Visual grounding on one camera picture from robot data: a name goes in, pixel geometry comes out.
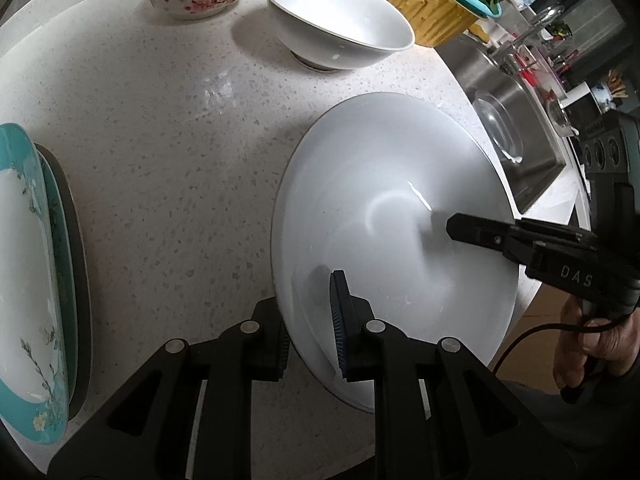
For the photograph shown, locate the large white bowl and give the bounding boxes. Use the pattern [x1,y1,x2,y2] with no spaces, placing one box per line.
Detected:
[271,92,520,413]

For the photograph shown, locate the clear glass bowl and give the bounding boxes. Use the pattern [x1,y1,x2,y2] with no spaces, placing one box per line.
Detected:
[472,89,525,163]

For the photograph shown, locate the teal floral deep plate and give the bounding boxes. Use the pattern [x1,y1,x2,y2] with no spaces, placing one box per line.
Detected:
[0,122,68,446]

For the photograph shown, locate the grey-rimmed white plate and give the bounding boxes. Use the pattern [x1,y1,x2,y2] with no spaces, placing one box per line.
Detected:
[34,142,94,421]

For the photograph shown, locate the chrome faucet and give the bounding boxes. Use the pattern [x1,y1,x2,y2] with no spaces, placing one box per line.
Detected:
[492,5,566,68]

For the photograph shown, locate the small white bowl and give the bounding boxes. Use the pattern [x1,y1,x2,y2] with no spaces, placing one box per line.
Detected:
[261,0,416,72]

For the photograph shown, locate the stainless steel sink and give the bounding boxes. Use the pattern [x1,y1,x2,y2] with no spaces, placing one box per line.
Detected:
[437,32,568,216]

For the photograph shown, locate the chopstick holder with chopsticks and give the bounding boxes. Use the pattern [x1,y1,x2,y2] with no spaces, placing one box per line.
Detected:
[590,72,628,111]

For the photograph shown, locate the person's right hand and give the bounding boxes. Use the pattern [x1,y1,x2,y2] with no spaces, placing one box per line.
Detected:
[554,302,640,403]

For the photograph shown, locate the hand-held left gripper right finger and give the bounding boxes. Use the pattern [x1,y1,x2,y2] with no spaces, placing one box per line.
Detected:
[329,270,556,480]

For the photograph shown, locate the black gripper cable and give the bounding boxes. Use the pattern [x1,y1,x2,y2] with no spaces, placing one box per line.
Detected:
[492,322,591,376]

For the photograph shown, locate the person's grey trousers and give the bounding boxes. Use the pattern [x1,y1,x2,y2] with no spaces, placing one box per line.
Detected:
[500,375,640,480]

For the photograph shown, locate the yellow ribbed basin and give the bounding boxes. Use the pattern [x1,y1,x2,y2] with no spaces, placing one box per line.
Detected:
[327,0,483,48]

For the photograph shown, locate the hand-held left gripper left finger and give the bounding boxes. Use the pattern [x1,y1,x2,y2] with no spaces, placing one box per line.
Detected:
[47,300,291,480]

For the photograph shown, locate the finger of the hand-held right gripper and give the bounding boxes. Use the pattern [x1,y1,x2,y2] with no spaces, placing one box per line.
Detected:
[446,212,598,266]

